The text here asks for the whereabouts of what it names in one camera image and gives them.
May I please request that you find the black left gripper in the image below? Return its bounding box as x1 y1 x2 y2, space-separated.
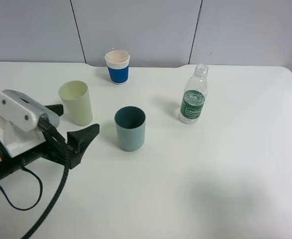
1 104 100 179

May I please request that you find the teal plastic cup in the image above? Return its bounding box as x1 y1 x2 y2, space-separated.
114 106 146 151

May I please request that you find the clear bottle green label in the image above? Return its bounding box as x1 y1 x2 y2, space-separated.
179 64 208 124

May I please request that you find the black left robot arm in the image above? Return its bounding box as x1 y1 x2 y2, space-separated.
0 103 99 180

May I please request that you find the cream plastic cup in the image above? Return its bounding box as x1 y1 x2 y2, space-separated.
58 81 93 126

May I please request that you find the blue white paper cup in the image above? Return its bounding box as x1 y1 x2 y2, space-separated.
104 48 130 85

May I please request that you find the black braided left cable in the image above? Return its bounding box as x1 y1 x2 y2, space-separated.
0 119 73 239

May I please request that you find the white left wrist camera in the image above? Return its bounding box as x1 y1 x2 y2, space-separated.
0 90 60 158

